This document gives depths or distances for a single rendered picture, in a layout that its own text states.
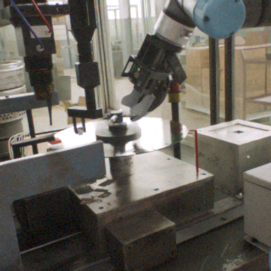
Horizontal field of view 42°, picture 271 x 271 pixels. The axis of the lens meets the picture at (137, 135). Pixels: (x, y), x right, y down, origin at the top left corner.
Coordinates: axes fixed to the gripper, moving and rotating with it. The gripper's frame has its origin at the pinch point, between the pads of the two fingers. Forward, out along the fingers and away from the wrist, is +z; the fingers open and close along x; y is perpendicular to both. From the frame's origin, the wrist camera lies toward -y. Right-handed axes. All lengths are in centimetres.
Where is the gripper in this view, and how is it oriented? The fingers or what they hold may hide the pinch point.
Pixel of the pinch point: (135, 116)
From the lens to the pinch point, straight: 85.0
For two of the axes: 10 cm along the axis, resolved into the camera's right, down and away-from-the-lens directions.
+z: -4.2, 7.9, 4.6
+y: -6.6, 0.8, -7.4
